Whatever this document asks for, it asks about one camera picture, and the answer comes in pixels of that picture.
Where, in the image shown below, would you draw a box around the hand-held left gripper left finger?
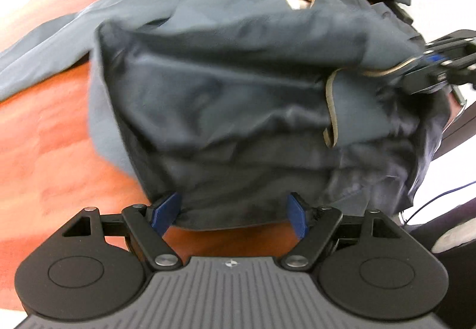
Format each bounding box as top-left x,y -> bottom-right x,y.
56,192 -> 183,272

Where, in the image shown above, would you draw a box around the person's grey shoe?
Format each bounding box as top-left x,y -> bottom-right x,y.
431,228 -> 476,252

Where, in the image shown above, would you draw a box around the grey jacket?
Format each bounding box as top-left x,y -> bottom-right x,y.
0,0 -> 447,231

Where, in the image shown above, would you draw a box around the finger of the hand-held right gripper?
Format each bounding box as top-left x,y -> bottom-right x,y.
403,61 -> 452,95
424,29 -> 476,64

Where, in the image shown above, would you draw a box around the person's dark trousers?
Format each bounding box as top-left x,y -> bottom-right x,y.
403,199 -> 476,253

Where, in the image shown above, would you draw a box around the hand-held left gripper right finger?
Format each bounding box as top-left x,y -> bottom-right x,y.
281,192 -> 413,272

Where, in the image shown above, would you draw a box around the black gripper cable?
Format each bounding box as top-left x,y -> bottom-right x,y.
403,180 -> 476,226

